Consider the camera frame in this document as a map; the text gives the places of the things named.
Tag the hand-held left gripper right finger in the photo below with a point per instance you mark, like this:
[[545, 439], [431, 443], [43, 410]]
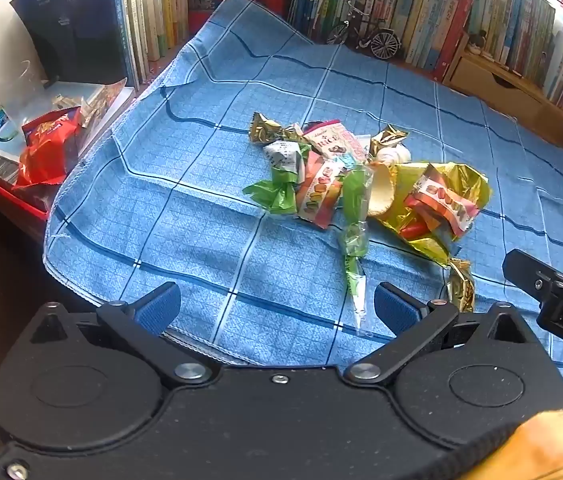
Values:
[[396, 305]]

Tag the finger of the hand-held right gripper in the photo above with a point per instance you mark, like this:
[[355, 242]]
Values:
[[526, 272]]

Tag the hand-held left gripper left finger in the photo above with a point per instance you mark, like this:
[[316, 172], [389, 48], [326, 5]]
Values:
[[159, 305]]

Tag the gold foil bag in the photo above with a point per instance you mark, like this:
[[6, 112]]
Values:
[[411, 200]]

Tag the tan curved cracker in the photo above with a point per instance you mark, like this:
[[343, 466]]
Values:
[[380, 190]]

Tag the white tissue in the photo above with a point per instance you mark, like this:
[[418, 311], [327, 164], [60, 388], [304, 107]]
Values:
[[394, 155]]

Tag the pink-edged rice snack packet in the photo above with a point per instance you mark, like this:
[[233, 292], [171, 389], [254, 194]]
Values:
[[334, 140]]

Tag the row of upright books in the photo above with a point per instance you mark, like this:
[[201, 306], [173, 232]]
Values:
[[154, 10], [401, 5], [536, 30]]

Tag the gold twisted candy wrapper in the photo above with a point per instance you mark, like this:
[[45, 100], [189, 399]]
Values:
[[389, 137], [461, 285], [271, 130]]

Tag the long green clear wrapper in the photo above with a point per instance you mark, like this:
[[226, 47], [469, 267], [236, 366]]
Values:
[[356, 240]]

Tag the orange macaron print packet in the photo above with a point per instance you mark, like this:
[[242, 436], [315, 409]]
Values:
[[319, 195], [444, 200]]

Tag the blue plaid cloth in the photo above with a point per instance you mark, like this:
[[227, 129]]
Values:
[[186, 160]]

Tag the white and green candy wrapper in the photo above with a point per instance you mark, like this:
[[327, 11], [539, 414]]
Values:
[[281, 180]]

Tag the red tray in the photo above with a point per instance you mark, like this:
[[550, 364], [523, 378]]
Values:
[[11, 195]]

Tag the wooden drawer box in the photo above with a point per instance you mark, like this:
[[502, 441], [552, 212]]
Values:
[[501, 90]]

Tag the red snack bag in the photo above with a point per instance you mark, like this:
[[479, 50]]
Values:
[[46, 147]]

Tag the small dark-haired figurine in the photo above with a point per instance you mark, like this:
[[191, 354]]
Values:
[[476, 42]]

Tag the clear plastic cup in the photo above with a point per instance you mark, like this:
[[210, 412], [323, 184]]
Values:
[[11, 105]]

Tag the model bicycle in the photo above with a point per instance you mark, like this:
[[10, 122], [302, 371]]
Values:
[[381, 42]]

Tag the dark blue book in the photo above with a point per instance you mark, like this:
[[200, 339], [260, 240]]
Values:
[[76, 25]]

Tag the red storage box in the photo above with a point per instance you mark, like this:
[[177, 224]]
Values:
[[241, 2]]

